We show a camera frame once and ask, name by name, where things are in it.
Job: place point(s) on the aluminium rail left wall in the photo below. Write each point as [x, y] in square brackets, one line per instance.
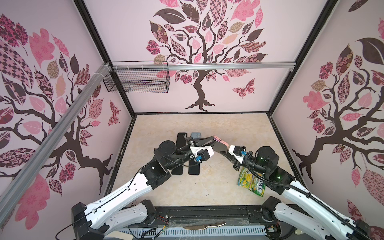
[23, 180]

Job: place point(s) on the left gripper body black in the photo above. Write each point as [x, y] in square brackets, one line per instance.
[183, 158]

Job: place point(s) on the aluminium rail wall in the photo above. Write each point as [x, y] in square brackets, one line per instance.
[212, 66]
[23, 180]

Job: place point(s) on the white perforated cable tray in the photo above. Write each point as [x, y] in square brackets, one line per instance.
[224, 231]

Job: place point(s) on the black phone case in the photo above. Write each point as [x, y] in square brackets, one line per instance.
[181, 140]

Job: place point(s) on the light blue phone case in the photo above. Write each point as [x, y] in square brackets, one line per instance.
[196, 135]

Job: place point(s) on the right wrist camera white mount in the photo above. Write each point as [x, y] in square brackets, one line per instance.
[239, 152]

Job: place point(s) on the black phone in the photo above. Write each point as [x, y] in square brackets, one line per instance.
[218, 145]
[194, 170]

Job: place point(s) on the black wire basket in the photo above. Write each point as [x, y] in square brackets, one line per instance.
[138, 77]

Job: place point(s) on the aluminium rail back wall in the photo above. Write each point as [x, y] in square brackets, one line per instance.
[212, 66]

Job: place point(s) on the green yellow candy bag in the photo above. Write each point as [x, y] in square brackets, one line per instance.
[248, 181]

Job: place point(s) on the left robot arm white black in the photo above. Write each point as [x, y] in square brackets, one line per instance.
[99, 219]

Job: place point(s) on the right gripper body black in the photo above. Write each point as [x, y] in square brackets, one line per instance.
[251, 161]

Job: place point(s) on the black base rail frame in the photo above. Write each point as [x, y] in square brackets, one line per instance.
[245, 215]

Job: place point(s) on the white spoon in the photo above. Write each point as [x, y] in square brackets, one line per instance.
[298, 232]

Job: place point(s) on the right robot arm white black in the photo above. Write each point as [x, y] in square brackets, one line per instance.
[316, 218]

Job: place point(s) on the black smartphone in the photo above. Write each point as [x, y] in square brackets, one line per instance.
[178, 171]

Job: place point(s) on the wooden knife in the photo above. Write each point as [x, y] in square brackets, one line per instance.
[204, 226]

